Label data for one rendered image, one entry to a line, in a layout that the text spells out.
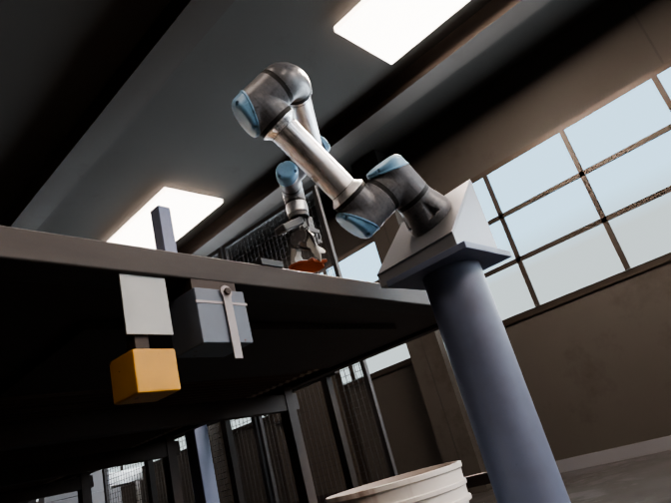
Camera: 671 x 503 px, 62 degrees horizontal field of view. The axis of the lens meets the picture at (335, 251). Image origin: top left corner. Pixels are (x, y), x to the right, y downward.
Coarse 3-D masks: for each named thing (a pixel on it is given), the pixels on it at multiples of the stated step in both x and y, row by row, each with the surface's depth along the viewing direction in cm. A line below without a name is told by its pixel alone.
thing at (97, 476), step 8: (96, 472) 605; (96, 480) 601; (96, 488) 598; (120, 488) 577; (56, 496) 544; (64, 496) 548; (72, 496) 551; (96, 496) 563; (104, 496) 566; (112, 496) 570; (120, 496) 574
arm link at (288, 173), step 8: (280, 168) 185; (288, 168) 185; (296, 168) 185; (280, 176) 184; (288, 176) 183; (296, 176) 185; (304, 176) 189; (280, 184) 188; (288, 184) 186; (296, 184) 188; (288, 192) 191; (296, 192) 192
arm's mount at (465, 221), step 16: (464, 192) 164; (464, 208) 159; (480, 208) 165; (448, 224) 153; (464, 224) 154; (480, 224) 161; (400, 240) 174; (416, 240) 163; (432, 240) 153; (448, 240) 149; (464, 240) 150; (480, 240) 156; (400, 256) 162; (416, 256) 156; (384, 272) 164; (400, 272) 160
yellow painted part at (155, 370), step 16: (128, 336) 104; (144, 336) 104; (128, 352) 98; (144, 352) 99; (160, 352) 101; (112, 368) 100; (128, 368) 97; (144, 368) 97; (160, 368) 100; (176, 368) 102; (112, 384) 100; (128, 384) 96; (144, 384) 96; (160, 384) 98; (176, 384) 101; (128, 400) 98; (144, 400) 101
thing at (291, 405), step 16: (288, 400) 273; (288, 416) 270; (288, 432) 269; (288, 448) 267; (304, 448) 268; (176, 464) 325; (304, 464) 263; (176, 480) 320; (304, 480) 259; (480, 480) 208; (80, 496) 376; (176, 496) 316; (304, 496) 258
